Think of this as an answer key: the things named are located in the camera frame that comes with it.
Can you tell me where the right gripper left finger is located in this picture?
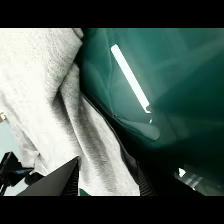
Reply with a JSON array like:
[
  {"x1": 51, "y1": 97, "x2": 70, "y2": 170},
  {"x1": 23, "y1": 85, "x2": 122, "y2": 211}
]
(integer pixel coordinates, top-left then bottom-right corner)
[{"x1": 17, "y1": 155, "x2": 81, "y2": 197}]

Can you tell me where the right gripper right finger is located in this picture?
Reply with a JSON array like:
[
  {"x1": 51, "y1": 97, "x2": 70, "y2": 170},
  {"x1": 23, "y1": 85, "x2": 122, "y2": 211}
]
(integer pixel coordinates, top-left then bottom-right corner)
[{"x1": 134, "y1": 161, "x2": 194, "y2": 197}]

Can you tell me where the white garment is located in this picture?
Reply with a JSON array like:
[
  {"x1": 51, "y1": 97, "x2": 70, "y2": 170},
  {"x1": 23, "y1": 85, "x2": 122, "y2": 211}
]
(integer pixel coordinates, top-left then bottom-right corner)
[{"x1": 0, "y1": 28, "x2": 141, "y2": 197}]

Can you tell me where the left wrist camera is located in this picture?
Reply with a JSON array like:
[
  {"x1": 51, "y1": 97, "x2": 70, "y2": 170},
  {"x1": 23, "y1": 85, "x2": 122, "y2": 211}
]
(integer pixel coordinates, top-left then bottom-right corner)
[{"x1": 0, "y1": 151, "x2": 35, "y2": 197}]

